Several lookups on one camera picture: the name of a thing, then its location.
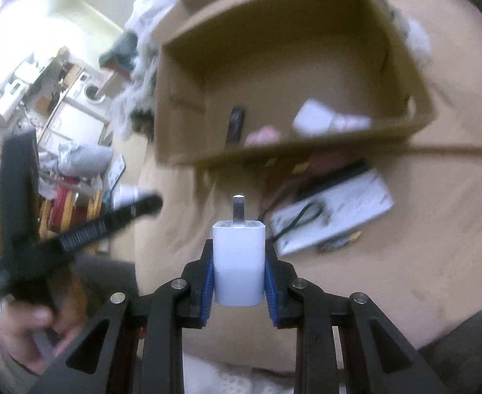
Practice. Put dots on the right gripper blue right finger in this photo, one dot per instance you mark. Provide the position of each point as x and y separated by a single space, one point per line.
283 309

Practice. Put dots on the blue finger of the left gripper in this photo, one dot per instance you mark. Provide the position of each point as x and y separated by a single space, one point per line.
19 197
82 236

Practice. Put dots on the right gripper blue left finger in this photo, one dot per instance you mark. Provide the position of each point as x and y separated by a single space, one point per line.
196 306

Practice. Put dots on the white USB wall charger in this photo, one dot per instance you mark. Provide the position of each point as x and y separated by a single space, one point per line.
239 259

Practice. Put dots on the white box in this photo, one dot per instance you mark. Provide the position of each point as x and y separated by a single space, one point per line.
334 212

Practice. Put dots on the person's left hand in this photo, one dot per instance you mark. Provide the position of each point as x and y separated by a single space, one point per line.
21 320

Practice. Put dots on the grey stuffed bag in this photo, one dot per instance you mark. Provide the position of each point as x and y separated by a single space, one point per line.
83 160

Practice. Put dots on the white washing machine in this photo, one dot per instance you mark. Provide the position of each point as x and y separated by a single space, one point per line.
84 95

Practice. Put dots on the white crumpled duvet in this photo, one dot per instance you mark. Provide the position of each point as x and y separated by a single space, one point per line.
133 110

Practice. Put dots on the black remote control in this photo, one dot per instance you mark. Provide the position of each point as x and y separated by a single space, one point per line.
235 125

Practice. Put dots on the pink plush toy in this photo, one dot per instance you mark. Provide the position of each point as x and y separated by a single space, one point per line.
263 137

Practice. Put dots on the teal upholstered chair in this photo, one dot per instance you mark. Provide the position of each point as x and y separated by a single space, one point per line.
121 56

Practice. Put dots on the tan bed sheet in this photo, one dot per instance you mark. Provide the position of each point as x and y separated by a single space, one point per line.
421 262

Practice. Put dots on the brown cardboard box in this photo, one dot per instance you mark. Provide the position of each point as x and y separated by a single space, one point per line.
270 57

